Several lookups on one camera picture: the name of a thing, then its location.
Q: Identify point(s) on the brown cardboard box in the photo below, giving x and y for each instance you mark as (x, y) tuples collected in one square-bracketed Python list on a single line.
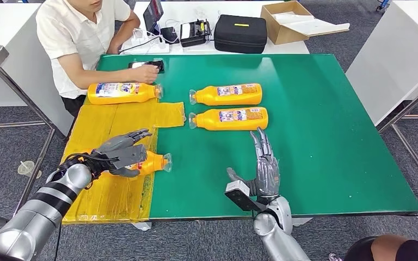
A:
[(281, 34)]

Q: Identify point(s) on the person's leg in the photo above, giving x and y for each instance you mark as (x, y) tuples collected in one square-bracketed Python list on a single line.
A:
[(393, 250)]

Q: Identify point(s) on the dark tablet computer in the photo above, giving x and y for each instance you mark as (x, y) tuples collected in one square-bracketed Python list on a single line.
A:
[(153, 15)]

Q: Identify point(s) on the steel table legs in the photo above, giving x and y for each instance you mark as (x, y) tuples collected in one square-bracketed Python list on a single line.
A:
[(411, 155)]

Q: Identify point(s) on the black zip carry case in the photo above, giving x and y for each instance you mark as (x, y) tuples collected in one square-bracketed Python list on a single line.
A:
[(240, 35)]

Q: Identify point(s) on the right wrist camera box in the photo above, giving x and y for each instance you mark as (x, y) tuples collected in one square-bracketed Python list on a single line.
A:
[(241, 196)]

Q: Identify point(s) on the person's right forearm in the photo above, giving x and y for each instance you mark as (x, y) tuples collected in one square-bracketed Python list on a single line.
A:
[(93, 77)]

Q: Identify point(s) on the white table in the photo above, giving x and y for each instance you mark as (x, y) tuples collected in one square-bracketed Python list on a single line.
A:
[(10, 21), (185, 9), (396, 54)]

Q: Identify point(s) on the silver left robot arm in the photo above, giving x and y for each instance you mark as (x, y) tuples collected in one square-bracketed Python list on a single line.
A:
[(43, 205)]

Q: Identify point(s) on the yellow taped cardboard sheet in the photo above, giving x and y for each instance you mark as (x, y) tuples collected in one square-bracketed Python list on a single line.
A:
[(122, 194)]

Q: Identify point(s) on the person's left forearm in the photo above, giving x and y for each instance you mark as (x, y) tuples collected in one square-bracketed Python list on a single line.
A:
[(124, 32)]

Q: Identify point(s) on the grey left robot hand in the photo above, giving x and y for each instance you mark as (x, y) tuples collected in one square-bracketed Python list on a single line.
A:
[(119, 140)]

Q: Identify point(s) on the clear plastic cup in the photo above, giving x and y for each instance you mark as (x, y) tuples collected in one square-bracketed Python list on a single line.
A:
[(25, 168)]

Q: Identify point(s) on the small black device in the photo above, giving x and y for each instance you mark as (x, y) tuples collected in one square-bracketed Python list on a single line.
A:
[(169, 35)]

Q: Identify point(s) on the person's right hand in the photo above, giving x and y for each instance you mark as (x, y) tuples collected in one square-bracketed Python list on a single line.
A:
[(146, 74)]

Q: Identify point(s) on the white power strip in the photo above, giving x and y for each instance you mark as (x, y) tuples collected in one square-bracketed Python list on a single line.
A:
[(151, 48)]

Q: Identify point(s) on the orange detergent bottle clear cap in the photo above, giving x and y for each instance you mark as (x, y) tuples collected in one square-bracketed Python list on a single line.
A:
[(209, 96), (122, 95), (209, 121), (155, 162)]

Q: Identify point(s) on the white paper sheet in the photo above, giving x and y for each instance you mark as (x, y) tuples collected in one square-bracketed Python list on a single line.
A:
[(313, 27)]

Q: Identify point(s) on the black smartphone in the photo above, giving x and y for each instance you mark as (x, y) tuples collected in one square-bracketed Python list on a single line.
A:
[(160, 65)]

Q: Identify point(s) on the person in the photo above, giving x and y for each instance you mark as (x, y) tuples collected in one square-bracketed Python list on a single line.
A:
[(72, 36)]

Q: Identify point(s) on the blue wheeled cart base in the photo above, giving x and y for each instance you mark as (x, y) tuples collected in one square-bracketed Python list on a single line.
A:
[(382, 4)]

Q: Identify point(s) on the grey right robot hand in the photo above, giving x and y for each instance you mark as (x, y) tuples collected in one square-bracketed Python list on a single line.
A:
[(268, 173)]

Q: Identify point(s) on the black label printer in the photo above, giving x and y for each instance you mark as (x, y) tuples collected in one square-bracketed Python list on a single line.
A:
[(194, 34)]

